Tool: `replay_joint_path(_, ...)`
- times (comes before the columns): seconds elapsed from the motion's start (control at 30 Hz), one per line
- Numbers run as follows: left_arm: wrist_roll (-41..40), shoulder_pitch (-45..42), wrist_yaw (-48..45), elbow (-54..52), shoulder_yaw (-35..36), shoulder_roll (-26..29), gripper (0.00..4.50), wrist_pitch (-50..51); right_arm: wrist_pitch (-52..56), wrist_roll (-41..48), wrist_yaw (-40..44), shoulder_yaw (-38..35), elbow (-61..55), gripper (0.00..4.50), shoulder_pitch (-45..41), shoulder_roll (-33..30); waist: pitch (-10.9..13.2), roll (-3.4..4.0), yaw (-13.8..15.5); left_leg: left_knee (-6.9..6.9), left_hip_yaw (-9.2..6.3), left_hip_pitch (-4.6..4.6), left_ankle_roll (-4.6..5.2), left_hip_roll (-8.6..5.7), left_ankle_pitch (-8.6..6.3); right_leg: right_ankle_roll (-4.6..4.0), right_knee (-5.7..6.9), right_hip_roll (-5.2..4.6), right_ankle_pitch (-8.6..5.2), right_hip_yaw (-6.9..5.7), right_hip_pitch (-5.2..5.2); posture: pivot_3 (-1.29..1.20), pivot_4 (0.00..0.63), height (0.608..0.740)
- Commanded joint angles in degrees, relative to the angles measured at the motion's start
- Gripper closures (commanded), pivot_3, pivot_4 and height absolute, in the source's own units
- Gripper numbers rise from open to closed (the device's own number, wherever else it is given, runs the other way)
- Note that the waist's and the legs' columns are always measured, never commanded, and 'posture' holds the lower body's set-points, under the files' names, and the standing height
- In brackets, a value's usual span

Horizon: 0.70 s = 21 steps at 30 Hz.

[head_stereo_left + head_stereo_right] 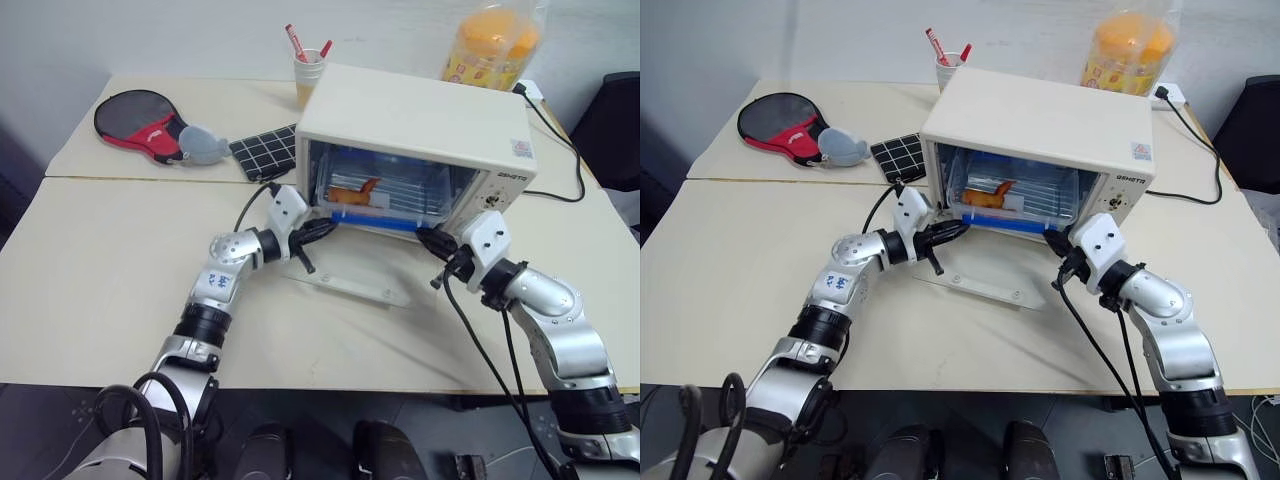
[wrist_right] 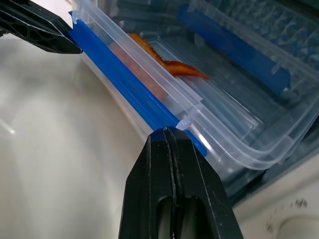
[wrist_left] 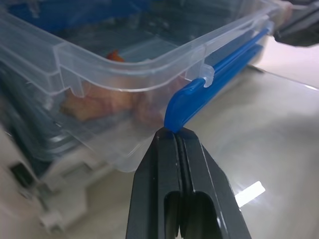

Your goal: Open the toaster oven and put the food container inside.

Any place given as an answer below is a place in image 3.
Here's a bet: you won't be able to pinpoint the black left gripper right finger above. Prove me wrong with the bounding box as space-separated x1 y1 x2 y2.
175 129 244 239

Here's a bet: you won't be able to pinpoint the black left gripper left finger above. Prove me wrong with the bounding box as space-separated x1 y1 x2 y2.
125 131 184 239

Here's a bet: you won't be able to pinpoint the clear food container blue latches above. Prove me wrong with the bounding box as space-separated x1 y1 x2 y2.
0 0 293 175

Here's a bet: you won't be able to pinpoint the brown fried food pieces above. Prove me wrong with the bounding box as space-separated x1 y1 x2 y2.
59 82 172 126

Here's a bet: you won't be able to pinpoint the black oven door handle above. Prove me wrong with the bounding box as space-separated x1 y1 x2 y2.
273 0 319 48

